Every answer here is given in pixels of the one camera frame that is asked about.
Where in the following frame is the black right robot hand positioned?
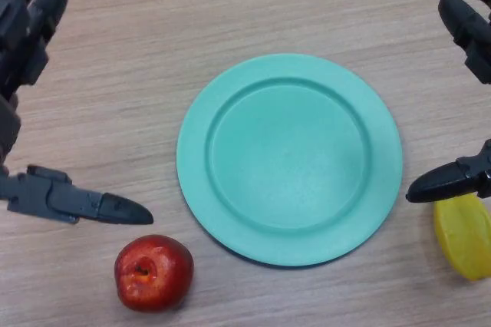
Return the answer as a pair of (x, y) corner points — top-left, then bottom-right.
(406, 0), (491, 203)

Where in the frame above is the green round plate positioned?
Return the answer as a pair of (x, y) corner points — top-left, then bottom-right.
(176, 53), (404, 269)

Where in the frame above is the yellow starfruit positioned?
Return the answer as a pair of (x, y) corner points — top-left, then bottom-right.
(433, 193), (491, 281)

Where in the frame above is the red apple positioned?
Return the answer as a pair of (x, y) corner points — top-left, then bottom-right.
(114, 233), (195, 313)

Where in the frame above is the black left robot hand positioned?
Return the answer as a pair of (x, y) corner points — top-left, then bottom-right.
(0, 0), (154, 226)

